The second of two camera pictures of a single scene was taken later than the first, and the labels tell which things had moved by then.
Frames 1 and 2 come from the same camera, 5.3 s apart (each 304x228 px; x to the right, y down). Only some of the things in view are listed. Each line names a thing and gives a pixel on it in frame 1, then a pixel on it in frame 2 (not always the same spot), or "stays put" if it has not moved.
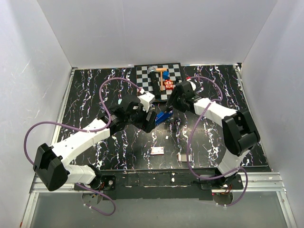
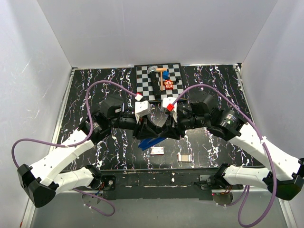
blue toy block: [165, 75] stays put
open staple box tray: [182, 157] stays put
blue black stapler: [162, 117] -> [145, 143]
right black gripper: [174, 103] -> [170, 132]
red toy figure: [168, 84] stays put
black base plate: [190, 183] stays put
